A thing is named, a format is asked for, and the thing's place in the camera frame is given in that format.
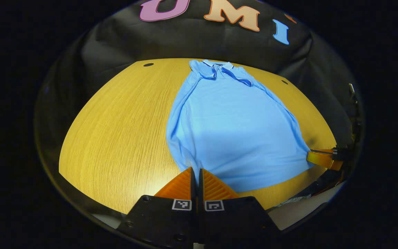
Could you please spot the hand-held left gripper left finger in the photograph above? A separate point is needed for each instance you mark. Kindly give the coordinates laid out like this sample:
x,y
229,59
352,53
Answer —
x,y
164,221

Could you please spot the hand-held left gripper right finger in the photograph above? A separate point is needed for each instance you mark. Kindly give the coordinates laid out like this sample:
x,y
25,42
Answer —
x,y
230,221

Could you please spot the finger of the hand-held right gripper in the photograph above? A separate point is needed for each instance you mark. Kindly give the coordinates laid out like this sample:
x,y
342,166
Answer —
x,y
325,150
323,160

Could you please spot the light blue T-shirt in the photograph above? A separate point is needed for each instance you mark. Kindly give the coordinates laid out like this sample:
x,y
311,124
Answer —
x,y
237,131

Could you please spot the black backdrop cloth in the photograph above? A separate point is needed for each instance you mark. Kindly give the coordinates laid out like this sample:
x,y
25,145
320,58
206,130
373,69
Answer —
x,y
123,41

